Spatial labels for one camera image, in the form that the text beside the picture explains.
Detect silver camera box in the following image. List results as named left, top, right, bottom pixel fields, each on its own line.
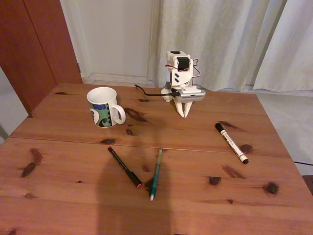
left=176, top=88, right=206, bottom=102

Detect black pen red ends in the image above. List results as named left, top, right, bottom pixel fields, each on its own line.
left=107, top=145, right=142, bottom=189

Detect white curtain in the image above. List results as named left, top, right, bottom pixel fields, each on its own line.
left=146, top=0, right=287, bottom=93
left=251, top=0, right=313, bottom=93

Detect white mug green blue pattern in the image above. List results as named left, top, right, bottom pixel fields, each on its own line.
left=87, top=87, right=126, bottom=128

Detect dark brown furniture piece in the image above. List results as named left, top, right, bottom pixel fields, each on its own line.
left=302, top=175, right=313, bottom=196

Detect green translucent pen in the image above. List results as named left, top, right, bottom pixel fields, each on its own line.
left=149, top=146, right=163, bottom=202

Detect white marker black caps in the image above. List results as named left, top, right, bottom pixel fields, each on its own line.
left=214, top=122, right=249, bottom=165

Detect brown wooden door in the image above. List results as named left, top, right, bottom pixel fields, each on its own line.
left=0, top=0, right=83, bottom=118

